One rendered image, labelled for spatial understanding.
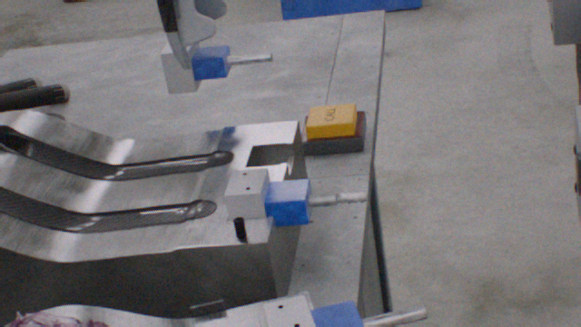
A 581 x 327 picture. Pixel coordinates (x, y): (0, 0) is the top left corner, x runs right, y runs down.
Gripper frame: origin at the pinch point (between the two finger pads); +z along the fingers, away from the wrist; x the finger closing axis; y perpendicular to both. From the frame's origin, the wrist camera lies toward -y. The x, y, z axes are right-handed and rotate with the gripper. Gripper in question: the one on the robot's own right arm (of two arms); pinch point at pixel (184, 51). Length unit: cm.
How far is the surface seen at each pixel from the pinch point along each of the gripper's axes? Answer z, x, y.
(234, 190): 3.3, -30.7, 11.0
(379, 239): 57, 45, 16
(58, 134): 3.6, -13.6, -12.7
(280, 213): 5.9, -31.3, 15.2
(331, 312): 8.1, -44.5, 20.8
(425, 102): 95, 191, 22
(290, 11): 89, 285, -34
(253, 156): 7.3, -16.0, 9.9
